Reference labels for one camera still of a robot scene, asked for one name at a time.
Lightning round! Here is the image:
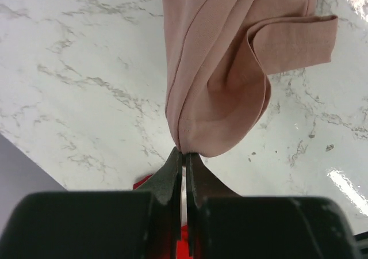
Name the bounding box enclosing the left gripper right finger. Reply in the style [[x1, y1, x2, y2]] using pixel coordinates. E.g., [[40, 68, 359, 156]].
[[185, 153, 238, 257]]

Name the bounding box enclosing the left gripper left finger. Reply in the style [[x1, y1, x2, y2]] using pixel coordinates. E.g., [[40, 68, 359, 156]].
[[136, 147, 183, 258]]

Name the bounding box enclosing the pink t shirt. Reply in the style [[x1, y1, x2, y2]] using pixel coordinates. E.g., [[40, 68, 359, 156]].
[[162, 0, 338, 157]]

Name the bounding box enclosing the red folded t shirt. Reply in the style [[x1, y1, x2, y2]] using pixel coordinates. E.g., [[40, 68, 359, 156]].
[[132, 173, 202, 259]]

